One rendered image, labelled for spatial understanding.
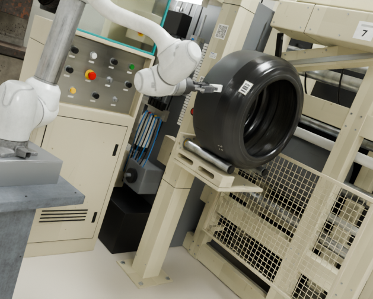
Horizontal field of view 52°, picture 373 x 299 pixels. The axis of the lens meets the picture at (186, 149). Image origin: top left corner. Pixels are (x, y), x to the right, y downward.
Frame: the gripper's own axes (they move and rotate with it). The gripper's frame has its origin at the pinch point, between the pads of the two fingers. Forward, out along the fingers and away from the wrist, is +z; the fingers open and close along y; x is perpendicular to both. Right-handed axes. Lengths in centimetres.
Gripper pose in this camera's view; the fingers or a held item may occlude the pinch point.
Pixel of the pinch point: (215, 88)
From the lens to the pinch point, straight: 172.5
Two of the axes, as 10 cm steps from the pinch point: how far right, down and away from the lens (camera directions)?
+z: 7.5, -0.4, 6.6
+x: -2.3, 9.2, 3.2
